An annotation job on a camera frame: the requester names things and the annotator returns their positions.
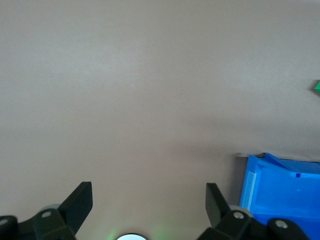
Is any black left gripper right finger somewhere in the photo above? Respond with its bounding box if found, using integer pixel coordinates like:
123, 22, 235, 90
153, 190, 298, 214
197, 182, 254, 240

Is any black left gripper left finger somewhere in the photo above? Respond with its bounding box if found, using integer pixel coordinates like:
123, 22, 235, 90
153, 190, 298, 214
32, 181, 94, 240

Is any blue plastic bin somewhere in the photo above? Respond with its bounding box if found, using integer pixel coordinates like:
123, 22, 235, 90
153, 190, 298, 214
239, 152, 320, 240

